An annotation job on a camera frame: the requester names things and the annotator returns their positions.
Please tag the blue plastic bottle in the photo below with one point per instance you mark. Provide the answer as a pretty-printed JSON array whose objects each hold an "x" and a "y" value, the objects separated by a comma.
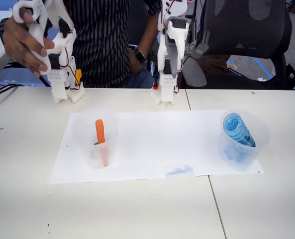
[{"x": 238, "y": 129}]

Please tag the white leader arm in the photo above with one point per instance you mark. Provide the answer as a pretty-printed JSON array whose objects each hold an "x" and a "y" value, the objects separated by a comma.
[{"x": 60, "y": 84}]

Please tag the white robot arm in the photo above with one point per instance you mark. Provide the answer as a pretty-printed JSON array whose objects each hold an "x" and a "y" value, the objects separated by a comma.
[{"x": 166, "y": 84}]

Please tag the person right forearm striped sleeve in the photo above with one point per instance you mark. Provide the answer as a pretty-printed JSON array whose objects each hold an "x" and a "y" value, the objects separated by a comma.
[{"x": 3, "y": 25}]

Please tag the person left forearm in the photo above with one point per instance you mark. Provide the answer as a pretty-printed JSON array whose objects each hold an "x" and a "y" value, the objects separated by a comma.
[{"x": 149, "y": 35}]

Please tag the orange carrot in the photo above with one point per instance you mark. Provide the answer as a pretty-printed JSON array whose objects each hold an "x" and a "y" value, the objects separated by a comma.
[{"x": 100, "y": 132}]

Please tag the person right hand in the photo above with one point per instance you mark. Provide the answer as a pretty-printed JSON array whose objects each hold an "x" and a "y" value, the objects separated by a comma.
[{"x": 18, "y": 42}]

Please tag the black smartwatch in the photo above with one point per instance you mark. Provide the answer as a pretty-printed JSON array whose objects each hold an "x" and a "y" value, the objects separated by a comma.
[{"x": 139, "y": 56}]

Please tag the grey office chair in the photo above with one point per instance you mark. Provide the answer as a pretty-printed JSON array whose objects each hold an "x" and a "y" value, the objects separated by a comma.
[{"x": 138, "y": 22}]

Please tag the black mesh office chair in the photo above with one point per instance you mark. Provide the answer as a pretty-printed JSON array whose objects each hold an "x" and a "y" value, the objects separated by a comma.
[{"x": 249, "y": 25}]

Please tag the person torso striped shirt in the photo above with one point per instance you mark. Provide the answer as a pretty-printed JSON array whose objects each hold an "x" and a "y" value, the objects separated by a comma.
[{"x": 100, "y": 37}]

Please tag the white paper sheet blue print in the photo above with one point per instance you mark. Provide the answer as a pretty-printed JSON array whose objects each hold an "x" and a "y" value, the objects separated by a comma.
[{"x": 199, "y": 139}]

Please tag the plain white paper sheet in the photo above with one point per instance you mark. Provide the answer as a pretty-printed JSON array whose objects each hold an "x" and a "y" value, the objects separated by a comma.
[{"x": 137, "y": 149}]

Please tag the small clear plastic cup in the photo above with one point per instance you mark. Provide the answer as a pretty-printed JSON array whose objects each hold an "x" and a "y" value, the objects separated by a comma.
[{"x": 111, "y": 152}]

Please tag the large clear cup blue print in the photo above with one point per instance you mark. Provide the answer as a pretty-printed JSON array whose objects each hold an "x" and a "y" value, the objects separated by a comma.
[{"x": 261, "y": 147}]

